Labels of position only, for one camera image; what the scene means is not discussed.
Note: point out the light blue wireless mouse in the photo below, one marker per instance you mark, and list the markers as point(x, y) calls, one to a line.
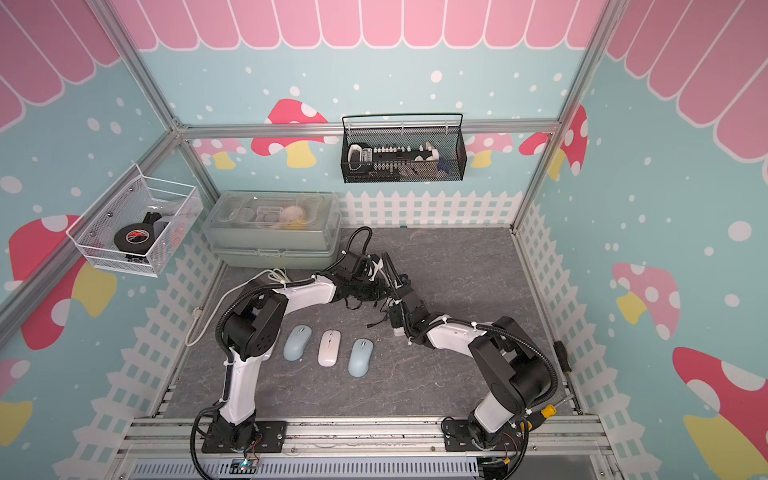
point(297, 342)

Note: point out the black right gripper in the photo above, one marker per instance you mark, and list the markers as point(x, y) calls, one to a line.
point(393, 316)

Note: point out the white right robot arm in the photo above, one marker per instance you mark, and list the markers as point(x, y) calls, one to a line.
point(518, 374)

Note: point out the black tape roll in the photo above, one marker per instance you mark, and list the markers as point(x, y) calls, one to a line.
point(135, 239)

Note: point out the white pink wireless mouse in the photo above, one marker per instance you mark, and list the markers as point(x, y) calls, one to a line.
point(329, 348)

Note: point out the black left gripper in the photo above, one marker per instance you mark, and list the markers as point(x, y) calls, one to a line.
point(376, 295)

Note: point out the yellow handled screwdriver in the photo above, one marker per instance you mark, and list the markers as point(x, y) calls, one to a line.
point(535, 419)

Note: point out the pale blue wireless mouse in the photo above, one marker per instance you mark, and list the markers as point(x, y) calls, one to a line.
point(359, 361)

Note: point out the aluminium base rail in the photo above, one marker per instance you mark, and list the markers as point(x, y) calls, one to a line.
point(573, 447)

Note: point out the green plastic storage box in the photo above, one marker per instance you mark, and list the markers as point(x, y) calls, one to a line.
point(275, 229)

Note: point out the black wire mesh basket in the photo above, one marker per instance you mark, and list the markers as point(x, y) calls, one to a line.
point(393, 148)

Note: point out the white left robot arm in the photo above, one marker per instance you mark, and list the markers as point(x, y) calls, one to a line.
point(248, 330)

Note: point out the white wire basket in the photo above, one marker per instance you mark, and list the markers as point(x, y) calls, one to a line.
point(171, 207)

